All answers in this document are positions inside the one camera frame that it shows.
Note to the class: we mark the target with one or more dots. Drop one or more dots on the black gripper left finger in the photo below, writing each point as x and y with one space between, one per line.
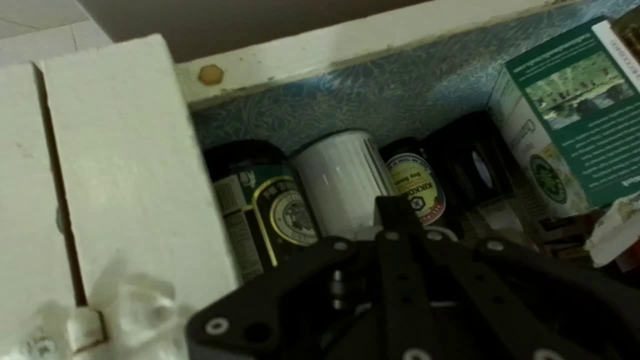
300 312

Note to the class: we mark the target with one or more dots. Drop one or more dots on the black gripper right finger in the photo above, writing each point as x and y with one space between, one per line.
520 306

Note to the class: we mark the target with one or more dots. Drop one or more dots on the cream cabinet with shelves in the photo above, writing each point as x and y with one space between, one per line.
132 166

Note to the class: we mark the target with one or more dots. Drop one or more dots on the white ribbed plastic jar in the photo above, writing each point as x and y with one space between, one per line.
342 181

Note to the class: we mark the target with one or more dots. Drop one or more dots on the brown jar cream label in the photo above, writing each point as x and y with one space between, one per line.
416 187

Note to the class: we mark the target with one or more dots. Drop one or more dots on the green white carton box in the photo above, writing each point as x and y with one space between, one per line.
572 126

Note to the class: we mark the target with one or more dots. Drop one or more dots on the white painted door hinge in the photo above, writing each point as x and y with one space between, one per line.
81 331

